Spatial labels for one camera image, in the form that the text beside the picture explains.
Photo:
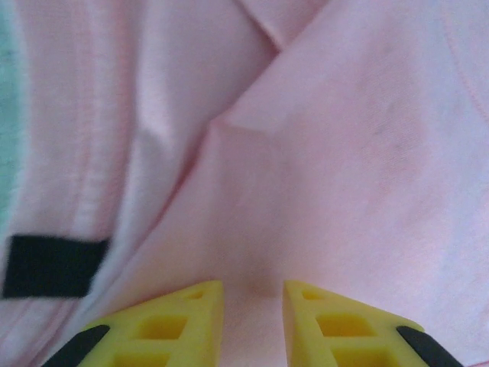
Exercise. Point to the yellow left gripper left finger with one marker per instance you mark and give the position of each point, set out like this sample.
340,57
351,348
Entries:
191,344

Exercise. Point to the pink t-shirt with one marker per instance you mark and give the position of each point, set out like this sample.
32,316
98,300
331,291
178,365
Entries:
305,153

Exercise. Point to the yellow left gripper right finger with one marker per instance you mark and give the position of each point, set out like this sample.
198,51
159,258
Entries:
309,344

